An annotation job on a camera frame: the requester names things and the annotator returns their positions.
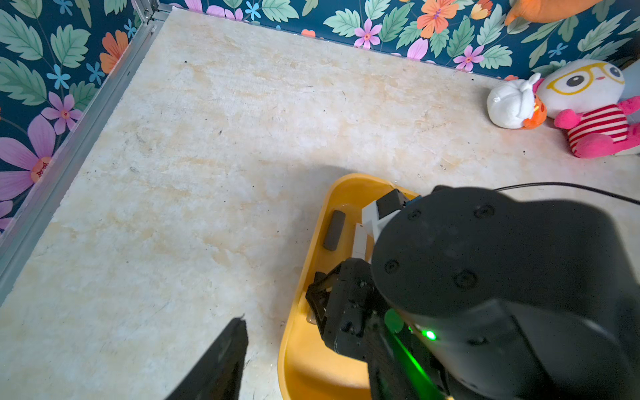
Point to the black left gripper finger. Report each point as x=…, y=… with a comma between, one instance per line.
x=218, y=374

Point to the yellow plastic storage box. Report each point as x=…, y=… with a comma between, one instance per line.
x=323, y=351

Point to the orange plush toy on wall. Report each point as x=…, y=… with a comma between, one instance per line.
x=547, y=11

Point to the grey usb flash drive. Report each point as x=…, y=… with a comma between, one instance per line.
x=334, y=231

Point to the pink white plush doll glasses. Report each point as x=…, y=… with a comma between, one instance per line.
x=584, y=99

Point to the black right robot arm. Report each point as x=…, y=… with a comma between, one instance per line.
x=470, y=294

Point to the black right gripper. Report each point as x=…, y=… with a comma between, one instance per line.
x=349, y=312

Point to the white orange small plush toy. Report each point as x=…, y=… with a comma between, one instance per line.
x=515, y=105

